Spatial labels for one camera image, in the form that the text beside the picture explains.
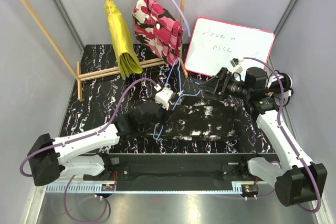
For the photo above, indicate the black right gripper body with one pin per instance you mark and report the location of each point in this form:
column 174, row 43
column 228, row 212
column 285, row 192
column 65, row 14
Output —
column 230, row 86

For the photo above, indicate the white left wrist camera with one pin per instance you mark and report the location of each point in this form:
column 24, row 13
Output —
column 163, row 97

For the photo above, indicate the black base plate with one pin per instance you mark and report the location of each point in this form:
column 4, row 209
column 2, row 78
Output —
column 175, row 172

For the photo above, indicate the black white patterned trousers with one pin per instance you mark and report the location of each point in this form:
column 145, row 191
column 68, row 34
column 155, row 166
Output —
column 196, row 118

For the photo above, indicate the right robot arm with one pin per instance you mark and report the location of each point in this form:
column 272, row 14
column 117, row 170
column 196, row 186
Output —
column 283, row 140

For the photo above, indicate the blue wire hanger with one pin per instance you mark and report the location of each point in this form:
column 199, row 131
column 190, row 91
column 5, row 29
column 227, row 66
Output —
column 180, row 94

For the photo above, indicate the wooden clothes rack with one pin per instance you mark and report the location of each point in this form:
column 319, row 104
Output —
column 79, row 15

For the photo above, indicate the black headphones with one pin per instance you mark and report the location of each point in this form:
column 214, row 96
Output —
column 273, row 87

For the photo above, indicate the pink framed whiteboard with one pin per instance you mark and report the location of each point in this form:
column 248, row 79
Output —
column 215, row 43

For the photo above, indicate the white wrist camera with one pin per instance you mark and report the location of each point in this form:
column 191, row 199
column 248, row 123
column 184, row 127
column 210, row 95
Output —
column 237, row 65
column 163, row 97

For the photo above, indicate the pink camouflage trousers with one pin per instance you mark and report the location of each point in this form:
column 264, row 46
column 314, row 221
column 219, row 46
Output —
column 156, row 28

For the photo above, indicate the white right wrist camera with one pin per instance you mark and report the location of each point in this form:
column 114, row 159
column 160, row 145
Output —
column 237, row 65

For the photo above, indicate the aluminium rail frame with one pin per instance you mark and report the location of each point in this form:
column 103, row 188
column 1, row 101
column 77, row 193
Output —
column 98, row 202

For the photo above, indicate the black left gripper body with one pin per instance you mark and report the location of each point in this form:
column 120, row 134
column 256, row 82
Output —
column 161, row 117

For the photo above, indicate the yellow-green folded garment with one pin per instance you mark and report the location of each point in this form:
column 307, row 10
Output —
column 122, row 42

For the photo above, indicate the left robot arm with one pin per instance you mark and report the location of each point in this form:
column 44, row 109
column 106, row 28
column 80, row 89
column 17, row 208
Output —
column 50, row 158

